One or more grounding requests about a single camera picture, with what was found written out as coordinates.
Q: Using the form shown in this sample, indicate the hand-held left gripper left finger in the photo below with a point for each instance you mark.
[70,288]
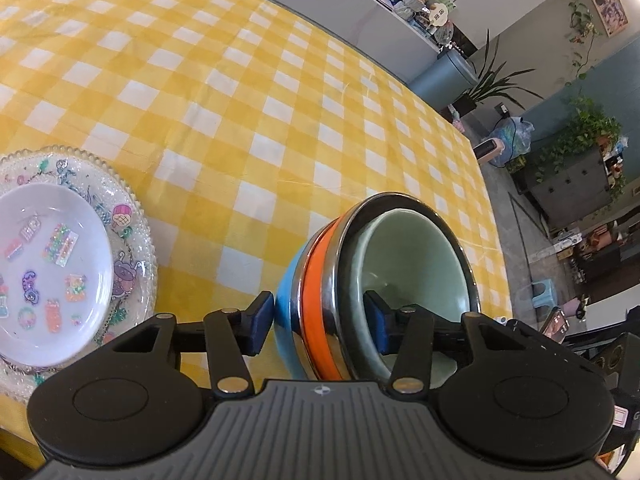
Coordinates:
[262,320]

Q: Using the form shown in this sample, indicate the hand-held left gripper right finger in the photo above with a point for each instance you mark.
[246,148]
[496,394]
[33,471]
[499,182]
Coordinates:
[376,320]

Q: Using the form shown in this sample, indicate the blue steel bowl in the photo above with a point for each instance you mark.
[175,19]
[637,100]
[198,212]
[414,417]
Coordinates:
[287,320]

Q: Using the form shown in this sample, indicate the green ceramic bowl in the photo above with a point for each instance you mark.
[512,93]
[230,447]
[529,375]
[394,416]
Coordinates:
[415,260]

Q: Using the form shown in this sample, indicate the clear glass plate with stickers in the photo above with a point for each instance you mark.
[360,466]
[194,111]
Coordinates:
[131,240]

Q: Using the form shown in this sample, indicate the small white plate with stickers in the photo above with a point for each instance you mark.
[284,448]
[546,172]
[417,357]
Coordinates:
[90,240]

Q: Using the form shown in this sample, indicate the pink phone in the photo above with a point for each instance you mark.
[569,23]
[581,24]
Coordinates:
[556,324]

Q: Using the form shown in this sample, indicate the blue plastic stool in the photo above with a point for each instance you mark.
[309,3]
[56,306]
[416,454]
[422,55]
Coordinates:
[542,294]

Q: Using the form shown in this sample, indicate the dark grey cabinet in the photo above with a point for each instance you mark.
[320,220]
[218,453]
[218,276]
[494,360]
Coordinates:
[570,190]

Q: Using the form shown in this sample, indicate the blue plastic bag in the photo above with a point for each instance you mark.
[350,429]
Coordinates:
[515,137]

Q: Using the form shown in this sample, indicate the yellow checkered tablecloth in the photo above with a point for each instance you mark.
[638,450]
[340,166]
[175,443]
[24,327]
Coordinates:
[250,85]

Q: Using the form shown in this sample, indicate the blue-grey trash bin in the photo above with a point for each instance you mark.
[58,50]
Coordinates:
[445,77]

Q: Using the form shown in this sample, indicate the long-leaf potted plant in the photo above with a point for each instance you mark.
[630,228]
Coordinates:
[492,80]

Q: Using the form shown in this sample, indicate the bushy green potted plant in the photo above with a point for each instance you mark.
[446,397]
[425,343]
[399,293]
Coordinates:
[580,130]

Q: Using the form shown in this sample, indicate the hanging vine plant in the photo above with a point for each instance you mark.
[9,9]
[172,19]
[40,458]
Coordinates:
[582,35]

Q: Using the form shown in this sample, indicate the framed wall picture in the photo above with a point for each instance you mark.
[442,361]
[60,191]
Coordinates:
[609,7]

